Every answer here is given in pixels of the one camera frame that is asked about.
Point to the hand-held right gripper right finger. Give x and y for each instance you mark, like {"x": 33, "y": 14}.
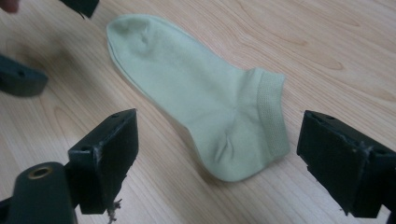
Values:
{"x": 342, "y": 165}

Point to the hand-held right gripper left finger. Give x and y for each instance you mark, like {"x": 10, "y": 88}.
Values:
{"x": 106, "y": 158}

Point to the pale green ankle sock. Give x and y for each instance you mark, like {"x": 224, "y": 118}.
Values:
{"x": 193, "y": 87}

